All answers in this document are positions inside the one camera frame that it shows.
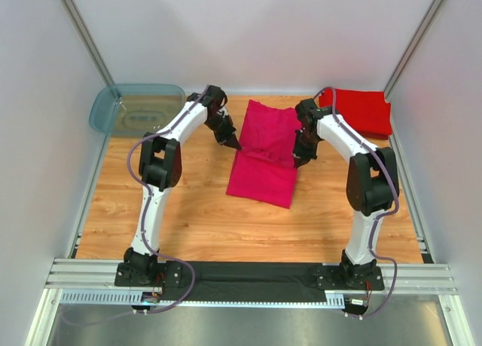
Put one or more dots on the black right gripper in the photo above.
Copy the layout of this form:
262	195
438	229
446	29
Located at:
301	149

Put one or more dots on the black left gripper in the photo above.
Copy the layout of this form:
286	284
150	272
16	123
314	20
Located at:
224	131

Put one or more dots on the magenta t shirt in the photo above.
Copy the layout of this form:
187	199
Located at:
263	170

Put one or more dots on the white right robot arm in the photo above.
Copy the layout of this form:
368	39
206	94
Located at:
372	185

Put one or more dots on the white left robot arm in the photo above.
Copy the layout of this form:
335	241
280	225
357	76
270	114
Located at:
155	161

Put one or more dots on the folded red t shirt stack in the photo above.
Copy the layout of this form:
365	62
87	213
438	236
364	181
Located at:
367	112

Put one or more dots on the translucent teal plastic bin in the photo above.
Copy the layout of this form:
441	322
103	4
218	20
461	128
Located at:
131	110

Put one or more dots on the black cloth strip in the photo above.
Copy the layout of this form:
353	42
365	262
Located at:
255	282

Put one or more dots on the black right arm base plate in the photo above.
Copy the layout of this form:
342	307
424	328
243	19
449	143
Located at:
347	277

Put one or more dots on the white slotted cable duct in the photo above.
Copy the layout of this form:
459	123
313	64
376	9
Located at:
139	298

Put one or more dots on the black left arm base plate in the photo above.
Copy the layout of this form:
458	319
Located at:
147	271

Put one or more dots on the aluminium mounting rail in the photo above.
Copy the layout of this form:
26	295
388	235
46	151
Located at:
82	274

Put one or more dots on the right aluminium corner post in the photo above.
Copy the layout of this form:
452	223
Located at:
422	29

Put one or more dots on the aluminium corner post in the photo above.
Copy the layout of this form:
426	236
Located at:
422	29
87	39

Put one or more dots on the left aluminium corner post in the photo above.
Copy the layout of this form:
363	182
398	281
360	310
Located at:
87	39

